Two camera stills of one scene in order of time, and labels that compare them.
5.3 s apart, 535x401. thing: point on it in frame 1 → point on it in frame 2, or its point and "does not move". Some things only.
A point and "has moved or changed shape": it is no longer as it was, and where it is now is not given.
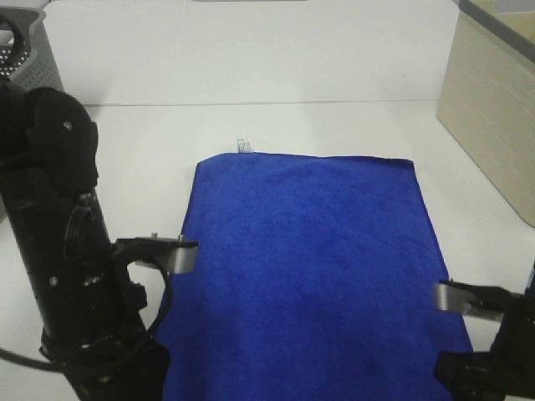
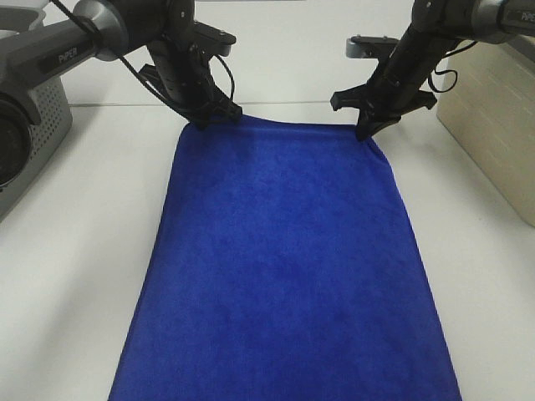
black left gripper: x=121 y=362 → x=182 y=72
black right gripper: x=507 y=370 → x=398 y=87
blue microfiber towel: x=315 y=280 has moved or changed shape
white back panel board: x=176 y=53 does not move
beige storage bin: x=486 y=98 does not move
